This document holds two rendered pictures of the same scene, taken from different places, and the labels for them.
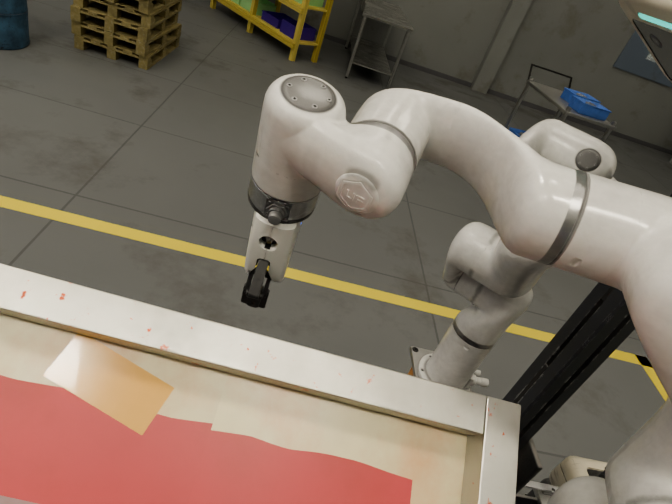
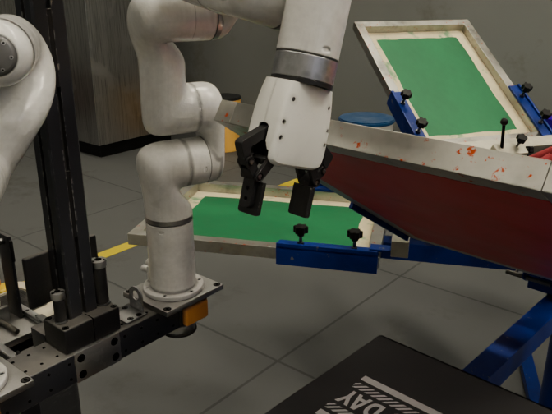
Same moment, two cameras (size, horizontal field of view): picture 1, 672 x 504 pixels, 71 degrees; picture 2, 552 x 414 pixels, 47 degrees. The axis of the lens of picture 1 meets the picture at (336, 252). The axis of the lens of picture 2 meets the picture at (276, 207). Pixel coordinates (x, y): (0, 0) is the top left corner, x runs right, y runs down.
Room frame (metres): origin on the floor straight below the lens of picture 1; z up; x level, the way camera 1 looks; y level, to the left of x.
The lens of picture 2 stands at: (0.95, 0.64, 1.75)
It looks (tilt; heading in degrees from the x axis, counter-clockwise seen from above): 20 degrees down; 231
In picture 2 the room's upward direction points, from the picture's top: straight up
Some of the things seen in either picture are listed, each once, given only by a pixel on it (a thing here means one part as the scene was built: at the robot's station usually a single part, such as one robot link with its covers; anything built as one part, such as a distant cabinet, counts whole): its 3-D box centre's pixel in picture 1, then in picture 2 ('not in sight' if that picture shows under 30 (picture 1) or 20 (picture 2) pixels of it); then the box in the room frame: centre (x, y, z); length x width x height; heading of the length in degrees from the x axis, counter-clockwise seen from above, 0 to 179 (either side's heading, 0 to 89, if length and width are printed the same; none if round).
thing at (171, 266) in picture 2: not in sight; (167, 251); (0.37, -0.43, 1.21); 0.16 x 0.13 x 0.15; 101
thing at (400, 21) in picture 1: (374, 36); not in sight; (8.18, 0.65, 0.51); 1.96 x 0.74 x 1.01; 11
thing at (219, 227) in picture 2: not in sight; (313, 197); (-0.41, -0.83, 1.05); 1.08 x 0.61 x 0.23; 128
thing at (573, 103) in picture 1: (547, 133); not in sight; (5.91, -1.84, 0.57); 1.26 x 0.71 x 1.15; 11
